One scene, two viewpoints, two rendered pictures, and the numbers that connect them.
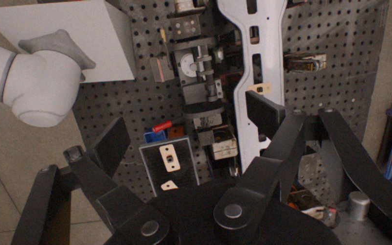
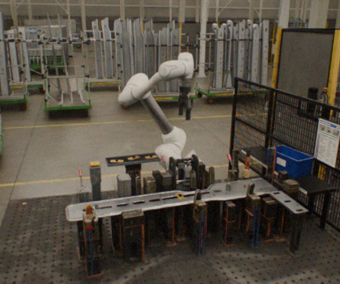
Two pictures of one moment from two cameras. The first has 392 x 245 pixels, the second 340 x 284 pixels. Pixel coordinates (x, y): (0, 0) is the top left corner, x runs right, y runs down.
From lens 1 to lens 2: 246 cm
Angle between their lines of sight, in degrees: 80
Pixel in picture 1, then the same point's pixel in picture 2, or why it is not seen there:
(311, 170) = (129, 215)
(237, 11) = (212, 188)
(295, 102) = (166, 271)
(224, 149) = (149, 178)
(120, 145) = (180, 111)
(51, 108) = (164, 150)
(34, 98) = (167, 146)
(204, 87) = (181, 161)
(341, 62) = not seen: outside the picture
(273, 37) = (206, 196)
